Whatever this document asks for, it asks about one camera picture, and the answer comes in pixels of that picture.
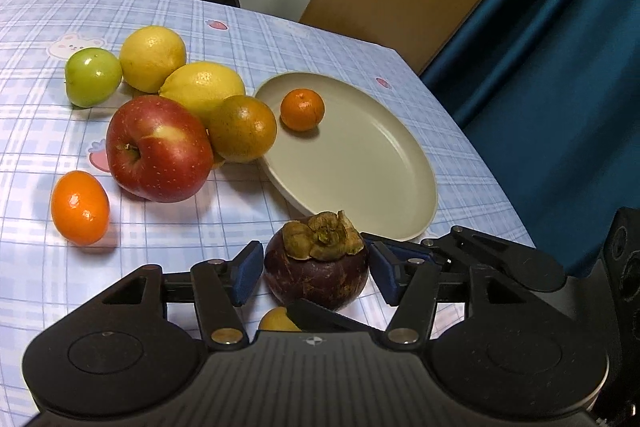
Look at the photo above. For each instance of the greenish orange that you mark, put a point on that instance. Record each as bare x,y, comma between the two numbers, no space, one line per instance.
242,127

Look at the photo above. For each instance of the green apple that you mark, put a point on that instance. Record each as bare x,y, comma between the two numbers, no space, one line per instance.
92,77

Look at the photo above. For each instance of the beige round plate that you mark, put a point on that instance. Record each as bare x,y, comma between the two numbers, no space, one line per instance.
360,157

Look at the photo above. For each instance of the dark blue curtain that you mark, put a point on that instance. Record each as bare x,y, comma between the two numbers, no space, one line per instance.
550,82

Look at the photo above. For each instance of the dark purple mangosteen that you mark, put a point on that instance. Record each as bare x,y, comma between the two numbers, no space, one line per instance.
315,277

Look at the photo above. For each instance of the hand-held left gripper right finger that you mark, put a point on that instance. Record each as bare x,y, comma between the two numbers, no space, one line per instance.
386,274

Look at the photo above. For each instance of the red apple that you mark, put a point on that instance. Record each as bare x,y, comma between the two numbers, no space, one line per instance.
155,152

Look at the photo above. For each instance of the oval orange mandarin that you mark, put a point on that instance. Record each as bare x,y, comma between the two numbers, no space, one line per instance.
80,207

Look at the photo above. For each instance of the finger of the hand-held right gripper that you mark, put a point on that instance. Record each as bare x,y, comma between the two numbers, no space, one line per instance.
400,247
325,319

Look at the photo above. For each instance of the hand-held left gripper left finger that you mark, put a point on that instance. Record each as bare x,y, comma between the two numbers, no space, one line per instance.
247,272

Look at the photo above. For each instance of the blue plaid tablecloth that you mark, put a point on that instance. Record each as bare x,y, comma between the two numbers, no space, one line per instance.
150,247

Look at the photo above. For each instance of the yellow lemon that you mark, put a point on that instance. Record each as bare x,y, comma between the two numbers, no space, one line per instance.
202,87
152,57

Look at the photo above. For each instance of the small round mandarin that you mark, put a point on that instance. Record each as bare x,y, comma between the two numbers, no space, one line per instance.
301,109

